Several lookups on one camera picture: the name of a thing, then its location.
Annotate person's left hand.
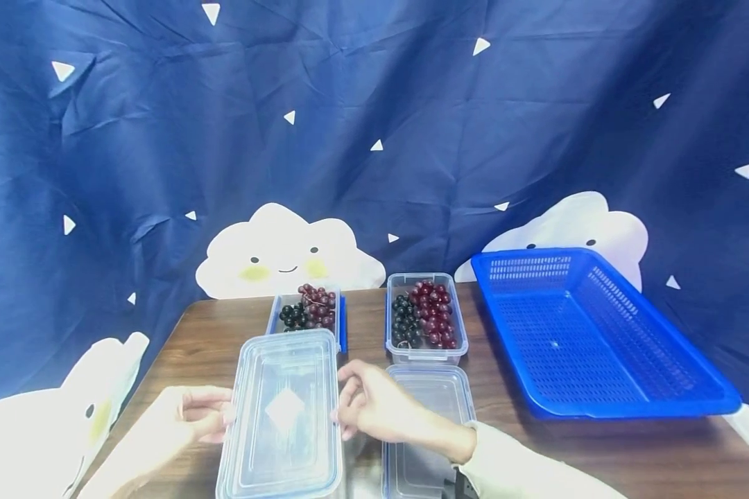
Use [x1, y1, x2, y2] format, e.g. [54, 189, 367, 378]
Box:
[138, 385, 236, 453]

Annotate person's right hand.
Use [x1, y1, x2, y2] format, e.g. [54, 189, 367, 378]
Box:
[330, 359, 477, 464]

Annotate clear plastic lid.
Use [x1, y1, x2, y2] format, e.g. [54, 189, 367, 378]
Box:
[381, 365, 478, 499]
[215, 329, 345, 499]

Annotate person's left forearm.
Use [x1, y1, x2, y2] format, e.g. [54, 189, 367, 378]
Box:
[76, 428, 166, 499]

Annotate person's right forearm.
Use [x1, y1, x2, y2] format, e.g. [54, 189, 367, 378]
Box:
[456, 421, 628, 499]

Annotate clear plastic container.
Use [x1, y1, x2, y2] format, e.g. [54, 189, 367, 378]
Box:
[384, 272, 470, 366]

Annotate bunch of black grapes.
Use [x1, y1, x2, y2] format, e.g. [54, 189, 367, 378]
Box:
[279, 303, 309, 333]
[391, 294, 424, 349]

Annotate bunch of red grapes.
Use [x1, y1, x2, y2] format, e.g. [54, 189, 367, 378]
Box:
[297, 283, 337, 330]
[408, 279, 458, 349]

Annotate clear container with blue clips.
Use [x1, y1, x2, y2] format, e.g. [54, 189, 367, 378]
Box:
[265, 292, 349, 355]

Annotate black wrist band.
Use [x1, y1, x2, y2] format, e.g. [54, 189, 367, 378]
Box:
[442, 477, 479, 499]

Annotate blue plastic perforated basket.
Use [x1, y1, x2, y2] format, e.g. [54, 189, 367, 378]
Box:
[470, 247, 743, 421]

